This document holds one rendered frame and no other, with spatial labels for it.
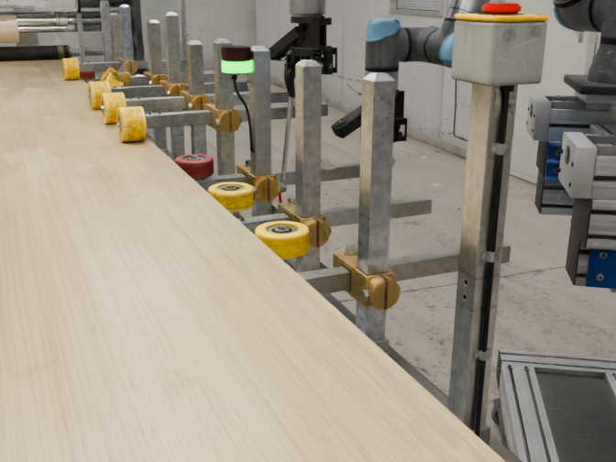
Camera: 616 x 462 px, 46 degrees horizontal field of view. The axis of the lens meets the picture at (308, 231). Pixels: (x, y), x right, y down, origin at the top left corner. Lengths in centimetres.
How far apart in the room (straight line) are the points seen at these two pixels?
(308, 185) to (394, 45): 47
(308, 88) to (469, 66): 50
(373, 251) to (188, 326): 39
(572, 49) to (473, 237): 394
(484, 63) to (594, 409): 142
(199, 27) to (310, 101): 904
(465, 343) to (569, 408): 117
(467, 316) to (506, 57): 30
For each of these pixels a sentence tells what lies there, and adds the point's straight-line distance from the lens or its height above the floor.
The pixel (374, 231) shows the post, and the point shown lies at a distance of 108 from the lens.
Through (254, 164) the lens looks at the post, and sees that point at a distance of 153.
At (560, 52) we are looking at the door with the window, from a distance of 483.
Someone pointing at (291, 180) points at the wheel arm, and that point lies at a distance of 161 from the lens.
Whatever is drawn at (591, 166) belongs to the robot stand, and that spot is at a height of 96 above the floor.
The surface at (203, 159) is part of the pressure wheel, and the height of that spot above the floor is 90.
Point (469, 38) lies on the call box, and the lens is 81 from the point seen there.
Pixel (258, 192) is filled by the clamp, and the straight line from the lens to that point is 151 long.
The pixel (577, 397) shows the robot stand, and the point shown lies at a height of 21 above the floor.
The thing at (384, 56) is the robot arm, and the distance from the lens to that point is 163.
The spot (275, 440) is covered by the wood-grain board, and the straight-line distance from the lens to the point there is 61.
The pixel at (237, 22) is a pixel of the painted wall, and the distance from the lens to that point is 1041.
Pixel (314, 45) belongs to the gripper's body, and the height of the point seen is 113.
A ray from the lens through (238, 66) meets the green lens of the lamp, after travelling 147.
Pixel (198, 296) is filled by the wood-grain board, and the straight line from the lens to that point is 87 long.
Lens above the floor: 125
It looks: 19 degrees down
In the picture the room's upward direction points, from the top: straight up
